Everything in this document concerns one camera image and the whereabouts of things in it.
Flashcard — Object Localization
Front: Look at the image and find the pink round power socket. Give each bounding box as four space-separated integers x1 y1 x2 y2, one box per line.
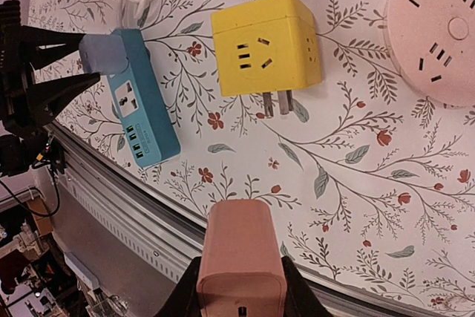
385 0 474 107

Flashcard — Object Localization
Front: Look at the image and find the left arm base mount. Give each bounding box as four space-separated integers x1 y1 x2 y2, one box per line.
31 134 66 174

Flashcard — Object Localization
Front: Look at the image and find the pink USB charger plug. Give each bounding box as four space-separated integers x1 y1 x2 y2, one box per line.
196 199 287 316

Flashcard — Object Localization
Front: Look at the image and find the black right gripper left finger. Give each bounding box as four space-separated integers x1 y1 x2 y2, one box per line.
154 257 201 317

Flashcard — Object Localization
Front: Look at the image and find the yellow cube socket adapter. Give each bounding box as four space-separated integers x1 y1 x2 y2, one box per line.
211 0 322 117

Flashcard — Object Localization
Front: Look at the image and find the aluminium front rail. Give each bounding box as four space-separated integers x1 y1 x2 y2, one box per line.
48 123 429 316

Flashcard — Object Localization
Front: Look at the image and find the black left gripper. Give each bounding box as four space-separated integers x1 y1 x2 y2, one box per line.
1 0 100 176

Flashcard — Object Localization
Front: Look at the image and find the teal power strip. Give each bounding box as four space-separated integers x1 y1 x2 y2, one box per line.
107 29 181 168

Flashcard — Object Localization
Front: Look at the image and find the floral patterned table mat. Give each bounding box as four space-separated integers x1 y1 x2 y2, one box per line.
29 0 474 316

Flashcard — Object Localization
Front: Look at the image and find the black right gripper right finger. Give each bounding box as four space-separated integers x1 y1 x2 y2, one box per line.
281 256 333 317

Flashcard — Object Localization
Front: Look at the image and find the blue USB charger plug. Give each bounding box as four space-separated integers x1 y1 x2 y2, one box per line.
79 34 128 76

